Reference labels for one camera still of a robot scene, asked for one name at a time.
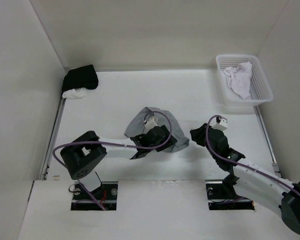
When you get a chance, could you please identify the folded white tank top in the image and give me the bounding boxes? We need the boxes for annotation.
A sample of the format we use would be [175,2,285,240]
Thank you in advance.
[62,87,87,99]

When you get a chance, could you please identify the grey tank top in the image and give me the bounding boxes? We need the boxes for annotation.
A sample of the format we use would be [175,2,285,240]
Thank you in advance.
[124,107,190,154]

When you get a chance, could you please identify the white tank top in basket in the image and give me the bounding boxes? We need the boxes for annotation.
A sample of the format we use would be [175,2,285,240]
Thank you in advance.
[223,62,253,100]

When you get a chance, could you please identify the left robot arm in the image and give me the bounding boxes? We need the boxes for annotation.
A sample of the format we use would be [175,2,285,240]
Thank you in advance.
[60,125,177,200]

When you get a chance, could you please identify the white plastic basket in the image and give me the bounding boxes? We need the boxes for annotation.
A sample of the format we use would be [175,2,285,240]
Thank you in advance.
[215,54,274,107]

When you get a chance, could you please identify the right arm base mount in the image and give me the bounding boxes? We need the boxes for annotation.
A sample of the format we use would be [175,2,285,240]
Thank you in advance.
[205,180,255,211]

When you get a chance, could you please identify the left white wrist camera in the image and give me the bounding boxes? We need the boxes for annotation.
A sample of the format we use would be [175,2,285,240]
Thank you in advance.
[144,116,158,131]

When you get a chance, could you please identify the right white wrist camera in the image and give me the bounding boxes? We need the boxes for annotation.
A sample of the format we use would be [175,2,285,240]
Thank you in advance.
[212,117,228,132]

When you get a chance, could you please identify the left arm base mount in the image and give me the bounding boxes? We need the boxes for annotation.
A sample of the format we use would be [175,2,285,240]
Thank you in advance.
[68,181,118,211]

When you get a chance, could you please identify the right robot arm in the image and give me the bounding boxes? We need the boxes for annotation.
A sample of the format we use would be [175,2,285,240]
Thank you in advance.
[190,123,300,235]

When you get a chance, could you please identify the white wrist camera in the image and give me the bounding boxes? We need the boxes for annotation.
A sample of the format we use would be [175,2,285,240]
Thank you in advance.
[144,116,158,131]
[212,117,228,132]

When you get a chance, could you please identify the folded black tank top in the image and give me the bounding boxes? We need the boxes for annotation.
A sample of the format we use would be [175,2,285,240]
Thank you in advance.
[61,64,99,93]

